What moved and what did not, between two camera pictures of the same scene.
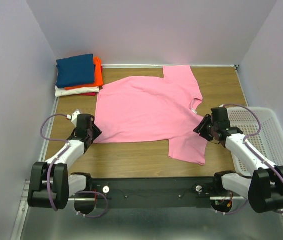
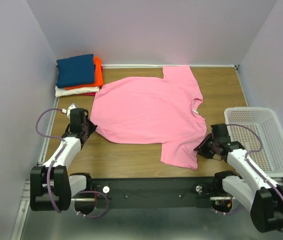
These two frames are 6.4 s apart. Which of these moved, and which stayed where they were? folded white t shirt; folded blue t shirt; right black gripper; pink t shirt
Moved: right black gripper
Stayed: folded blue t shirt; pink t shirt; folded white t shirt
